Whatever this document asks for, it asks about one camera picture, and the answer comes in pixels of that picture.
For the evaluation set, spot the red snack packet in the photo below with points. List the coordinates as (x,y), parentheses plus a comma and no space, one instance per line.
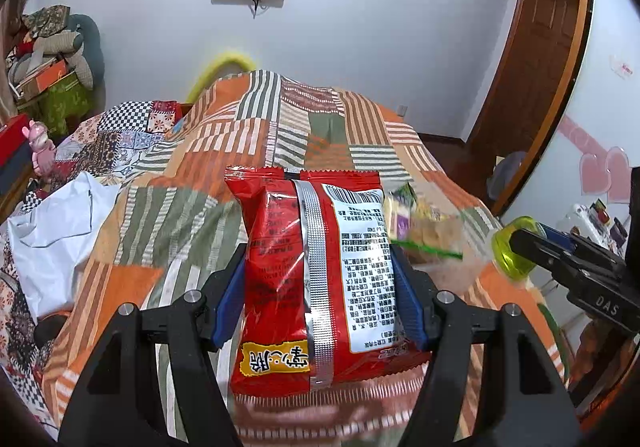
(310,277)

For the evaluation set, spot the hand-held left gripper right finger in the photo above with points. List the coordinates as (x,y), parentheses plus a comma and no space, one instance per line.
(410,302)

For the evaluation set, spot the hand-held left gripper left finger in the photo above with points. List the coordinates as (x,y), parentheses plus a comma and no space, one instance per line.
(230,297)

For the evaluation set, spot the checkered patchwork quilt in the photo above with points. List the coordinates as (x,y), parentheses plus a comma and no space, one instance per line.
(100,147)

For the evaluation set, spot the small wall sticker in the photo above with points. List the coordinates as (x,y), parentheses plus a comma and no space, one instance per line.
(622,67)

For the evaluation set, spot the white plastic bag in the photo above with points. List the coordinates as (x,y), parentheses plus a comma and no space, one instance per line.
(57,237)

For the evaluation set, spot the red flat box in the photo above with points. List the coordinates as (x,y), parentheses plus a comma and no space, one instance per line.
(12,142)

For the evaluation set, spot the pile of folded cloths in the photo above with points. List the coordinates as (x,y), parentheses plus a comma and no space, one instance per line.
(37,39)

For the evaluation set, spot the white appliance with stickers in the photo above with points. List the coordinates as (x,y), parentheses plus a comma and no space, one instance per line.
(597,224)

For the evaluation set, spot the orange cardboard box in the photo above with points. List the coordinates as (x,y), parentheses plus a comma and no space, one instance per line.
(45,79)

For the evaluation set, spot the pink heart wall sticker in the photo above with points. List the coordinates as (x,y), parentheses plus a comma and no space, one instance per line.
(597,162)

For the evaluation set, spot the striped orange green blanket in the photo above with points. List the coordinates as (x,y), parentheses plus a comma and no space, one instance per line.
(200,187)

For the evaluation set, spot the pink toy figure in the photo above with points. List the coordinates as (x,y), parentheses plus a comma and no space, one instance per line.
(40,147)

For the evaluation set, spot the brown wooden door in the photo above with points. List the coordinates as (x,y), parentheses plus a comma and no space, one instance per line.
(535,67)

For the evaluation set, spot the green pickled vegetable packet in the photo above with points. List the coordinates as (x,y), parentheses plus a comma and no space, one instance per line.
(435,227)

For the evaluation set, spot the green round jelly cup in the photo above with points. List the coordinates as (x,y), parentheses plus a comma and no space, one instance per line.
(510,252)

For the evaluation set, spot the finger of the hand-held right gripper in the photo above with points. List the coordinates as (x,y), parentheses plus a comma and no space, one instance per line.
(552,232)
(530,247)

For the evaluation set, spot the wall socket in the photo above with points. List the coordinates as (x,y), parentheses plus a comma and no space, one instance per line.
(402,110)

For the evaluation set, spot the green patterned box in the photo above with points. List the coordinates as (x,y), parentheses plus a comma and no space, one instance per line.
(57,104)

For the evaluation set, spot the grey bag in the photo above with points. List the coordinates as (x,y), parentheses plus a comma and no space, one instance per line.
(507,179)

